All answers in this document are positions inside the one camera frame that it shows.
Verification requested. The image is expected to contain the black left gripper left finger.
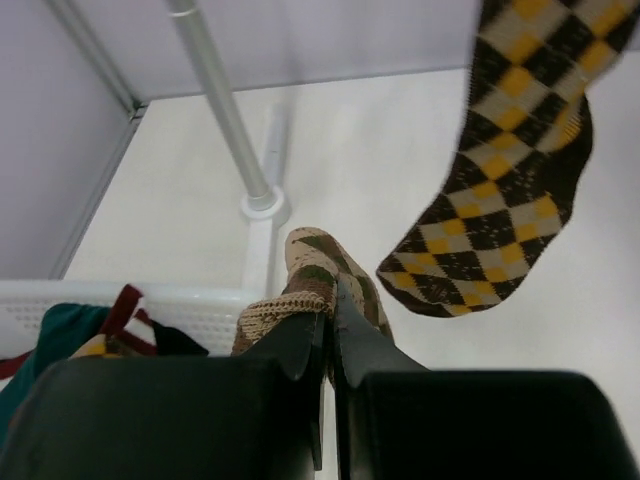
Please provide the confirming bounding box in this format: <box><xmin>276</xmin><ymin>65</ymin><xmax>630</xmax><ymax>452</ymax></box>
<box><xmin>1</xmin><ymin>314</ymin><xmax>326</xmax><ymax>479</ymax></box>

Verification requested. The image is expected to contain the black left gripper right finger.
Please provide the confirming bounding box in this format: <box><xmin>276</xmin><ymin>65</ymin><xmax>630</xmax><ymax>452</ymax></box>
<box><xmin>333</xmin><ymin>285</ymin><xmax>639</xmax><ymax>479</ymax></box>

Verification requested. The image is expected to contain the dark yellow argyle sock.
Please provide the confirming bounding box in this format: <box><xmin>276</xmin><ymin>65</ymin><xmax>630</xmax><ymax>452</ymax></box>
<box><xmin>70</xmin><ymin>334</ymin><xmax>131</xmax><ymax>359</ymax></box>

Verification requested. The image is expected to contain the teal reindeer sock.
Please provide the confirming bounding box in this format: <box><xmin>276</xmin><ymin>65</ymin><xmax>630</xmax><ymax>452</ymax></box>
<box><xmin>1</xmin><ymin>303</ymin><xmax>110</xmax><ymax>445</ymax></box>

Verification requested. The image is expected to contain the brown black argyle sock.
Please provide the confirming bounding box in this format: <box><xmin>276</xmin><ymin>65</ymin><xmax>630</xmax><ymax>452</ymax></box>
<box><xmin>376</xmin><ymin>1</ymin><xmax>639</xmax><ymax>318</ymax></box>

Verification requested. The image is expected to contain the white plastic laundry basket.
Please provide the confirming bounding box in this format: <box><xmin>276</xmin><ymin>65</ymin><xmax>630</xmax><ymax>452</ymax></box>
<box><xmin>1</xmin><ymin>280</ymin><xmax>255</xmax><ymax>358</ymax></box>

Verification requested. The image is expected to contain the black sock in basket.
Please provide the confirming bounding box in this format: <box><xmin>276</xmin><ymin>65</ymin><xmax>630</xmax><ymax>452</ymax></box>
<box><xmin>152</xmin><ymin>321</ymin><xmax>209</xmax><ymax>357</ymax></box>

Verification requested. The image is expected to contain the tan sock with maroon stripes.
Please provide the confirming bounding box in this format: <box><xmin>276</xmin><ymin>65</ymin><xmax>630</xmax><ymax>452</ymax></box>
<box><xmin>1</xmin><ymin>285</ymin><xmax>156</xmax><ymax>381</ymax></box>

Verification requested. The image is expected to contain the silver clothes rack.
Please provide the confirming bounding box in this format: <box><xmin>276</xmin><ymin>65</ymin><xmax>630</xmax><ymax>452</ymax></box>
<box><xmin>166</xmin><ymin>0</ymin><xmax>291</xmax><ymax>301</ymax></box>

